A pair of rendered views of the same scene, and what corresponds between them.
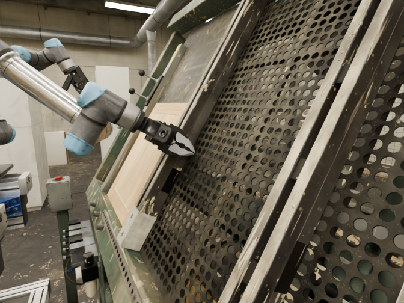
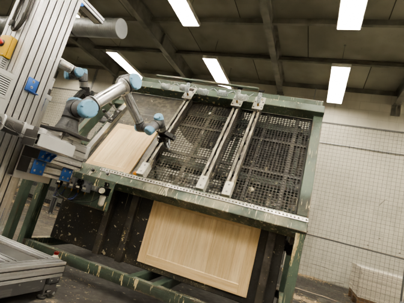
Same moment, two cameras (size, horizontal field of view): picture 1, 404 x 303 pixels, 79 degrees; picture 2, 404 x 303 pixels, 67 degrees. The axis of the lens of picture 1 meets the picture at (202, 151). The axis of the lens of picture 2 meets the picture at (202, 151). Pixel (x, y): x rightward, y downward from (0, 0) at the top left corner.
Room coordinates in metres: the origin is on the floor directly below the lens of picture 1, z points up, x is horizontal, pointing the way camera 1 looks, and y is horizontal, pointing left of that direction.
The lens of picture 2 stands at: (-1.34, 1.62, 0.78)
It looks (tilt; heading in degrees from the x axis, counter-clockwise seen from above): 10 degrees up; 317
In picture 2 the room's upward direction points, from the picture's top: 15 degrees clockwise
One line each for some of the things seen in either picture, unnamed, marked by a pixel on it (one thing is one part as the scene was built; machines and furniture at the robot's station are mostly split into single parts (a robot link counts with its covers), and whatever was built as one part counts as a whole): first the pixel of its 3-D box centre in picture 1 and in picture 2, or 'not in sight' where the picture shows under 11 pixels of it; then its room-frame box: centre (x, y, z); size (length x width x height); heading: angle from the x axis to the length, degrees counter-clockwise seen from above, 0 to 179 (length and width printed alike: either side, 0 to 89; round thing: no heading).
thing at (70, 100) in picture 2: not in sight; (74, 108); (0.73, 0.91, 1.20); 0.13 x 0.12 x 0.14; 7
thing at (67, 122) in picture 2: not in sight; (68, 124); (0.74, 0.91, 1.09); 0.15 x 0.15 x 0.10
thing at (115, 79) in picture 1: (114, 120); not in sight; (5.06, 1.80, 1.03); 0.61 x 0.58 x 2.05; 25
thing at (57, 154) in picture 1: (52, 148); not in sight; (5.51, 3.45, 0.36); 0.58 x 0.45 x 0.72; 115
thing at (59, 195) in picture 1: (60, 193); not in sight; (1.38, 0.84, 0.84); 0.12 x 0.12 x 0.18; 29
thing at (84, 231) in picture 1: (80, 251); (79, 188); (1.03, 0.57, 0.69); 0.50 x 0.14 x 0.24; 29
